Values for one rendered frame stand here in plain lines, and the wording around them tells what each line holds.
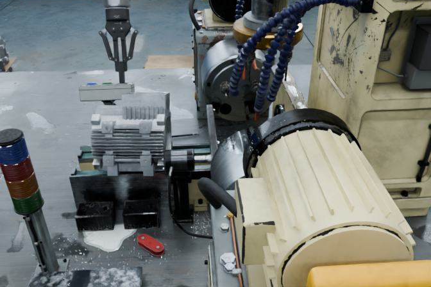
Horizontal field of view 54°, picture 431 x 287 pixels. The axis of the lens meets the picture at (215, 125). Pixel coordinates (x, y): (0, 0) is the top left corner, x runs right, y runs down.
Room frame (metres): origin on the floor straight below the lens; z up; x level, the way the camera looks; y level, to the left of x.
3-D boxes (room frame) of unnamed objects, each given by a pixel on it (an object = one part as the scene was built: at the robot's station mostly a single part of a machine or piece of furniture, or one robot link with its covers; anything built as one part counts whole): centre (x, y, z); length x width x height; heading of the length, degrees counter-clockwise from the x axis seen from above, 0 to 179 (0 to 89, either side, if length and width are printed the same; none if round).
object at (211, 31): (1.64, -0.06, 0.99); 0.35 x 0.31 x 0.37; 4
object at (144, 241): (0.80, 0.18, 0.81); 0.09 x 0.03 x 0.02; 54
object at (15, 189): (0.71, 0.42, 1.10); 0.06 x 0.06 x 0.04
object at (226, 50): (1.40, -0.07, 1.04); 0.37 x 0.25 x 0.25; 4
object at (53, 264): (0.71, 0.42, 1.01); 0.08 x 0.08 x 0.42; 4
